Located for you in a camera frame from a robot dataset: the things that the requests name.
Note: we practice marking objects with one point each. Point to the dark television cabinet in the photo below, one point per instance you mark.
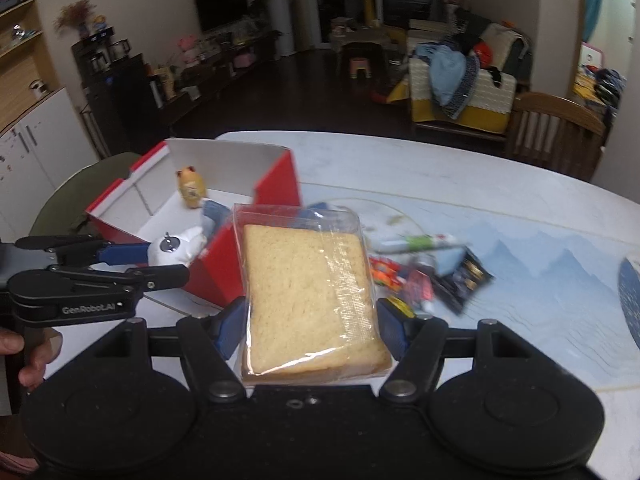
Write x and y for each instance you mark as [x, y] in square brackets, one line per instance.
[215, 67]

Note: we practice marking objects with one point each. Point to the wooden wall shelf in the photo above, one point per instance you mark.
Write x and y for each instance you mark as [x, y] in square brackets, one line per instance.
[20, 75]

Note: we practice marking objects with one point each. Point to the orange hamster toy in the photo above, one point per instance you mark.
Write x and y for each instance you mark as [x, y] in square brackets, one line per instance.
[190, 190]

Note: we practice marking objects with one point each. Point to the blue curtain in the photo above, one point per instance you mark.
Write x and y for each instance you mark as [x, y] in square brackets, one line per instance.
[594, 0]

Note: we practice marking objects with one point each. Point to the white and blue toy figure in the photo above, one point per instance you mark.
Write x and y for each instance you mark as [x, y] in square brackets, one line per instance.
[185, 247]

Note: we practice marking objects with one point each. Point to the white cabinet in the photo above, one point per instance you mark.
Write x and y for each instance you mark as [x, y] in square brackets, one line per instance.
[40, 155]

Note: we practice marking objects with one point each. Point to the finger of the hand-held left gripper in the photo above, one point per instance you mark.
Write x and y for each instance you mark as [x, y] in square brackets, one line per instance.
[145, 276]
[80, 249]

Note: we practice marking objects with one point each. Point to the black side cabinet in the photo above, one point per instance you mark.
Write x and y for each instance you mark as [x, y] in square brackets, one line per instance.
[125, 95]

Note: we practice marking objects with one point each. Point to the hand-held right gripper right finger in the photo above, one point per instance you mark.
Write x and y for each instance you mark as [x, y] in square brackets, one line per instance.
[392, 330]

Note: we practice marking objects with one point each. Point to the person's left hand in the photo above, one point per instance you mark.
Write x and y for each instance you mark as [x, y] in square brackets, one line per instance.
[31, 374]

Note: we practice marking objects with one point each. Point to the red cardboard box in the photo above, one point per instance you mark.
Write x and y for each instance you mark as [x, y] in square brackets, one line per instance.
[280, 180]

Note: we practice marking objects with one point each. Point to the sofa with patterned cover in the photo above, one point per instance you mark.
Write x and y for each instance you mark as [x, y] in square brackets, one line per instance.
[490, 100]

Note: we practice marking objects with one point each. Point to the green chair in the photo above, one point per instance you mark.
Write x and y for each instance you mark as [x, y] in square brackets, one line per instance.
[65, 195]

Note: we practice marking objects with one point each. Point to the bagged bread slice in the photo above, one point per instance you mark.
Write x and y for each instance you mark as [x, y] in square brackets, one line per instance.
[305, 290]

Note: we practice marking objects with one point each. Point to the pink stool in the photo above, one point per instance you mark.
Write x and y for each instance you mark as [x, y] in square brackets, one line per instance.
[360, 67]

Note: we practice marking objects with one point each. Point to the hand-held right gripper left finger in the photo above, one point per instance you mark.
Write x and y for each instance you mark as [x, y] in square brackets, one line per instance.
[227, 331]

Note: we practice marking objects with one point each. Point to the small dark table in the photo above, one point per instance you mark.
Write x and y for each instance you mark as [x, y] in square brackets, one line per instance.
[362, 50]

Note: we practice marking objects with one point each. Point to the white tower air conditioner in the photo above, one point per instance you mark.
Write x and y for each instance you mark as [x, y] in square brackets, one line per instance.
[282, 10]

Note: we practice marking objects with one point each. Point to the yellow small object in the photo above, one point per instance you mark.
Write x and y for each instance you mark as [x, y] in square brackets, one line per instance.
[402, 306]

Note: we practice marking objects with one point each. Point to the light blue garment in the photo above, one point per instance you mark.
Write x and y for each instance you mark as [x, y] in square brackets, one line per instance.
[450, 75]

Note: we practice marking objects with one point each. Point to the green and white marker pen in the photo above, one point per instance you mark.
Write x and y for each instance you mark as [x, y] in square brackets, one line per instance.
[420, 242]

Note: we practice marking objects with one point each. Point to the dried flower bouquet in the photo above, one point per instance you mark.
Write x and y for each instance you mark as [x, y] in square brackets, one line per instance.
[75, 15]

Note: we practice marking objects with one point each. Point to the black television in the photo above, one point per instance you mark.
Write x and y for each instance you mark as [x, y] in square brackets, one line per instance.
[220, 5]

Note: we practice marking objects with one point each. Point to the black snack packet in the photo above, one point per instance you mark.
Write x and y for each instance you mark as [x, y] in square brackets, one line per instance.
[462, 280]

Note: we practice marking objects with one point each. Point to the wooden chair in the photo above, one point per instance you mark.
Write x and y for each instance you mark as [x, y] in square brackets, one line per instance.
[555, 130]

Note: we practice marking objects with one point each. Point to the yellow giraffe toy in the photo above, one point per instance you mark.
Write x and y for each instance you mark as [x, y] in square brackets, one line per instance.
[369, 5]

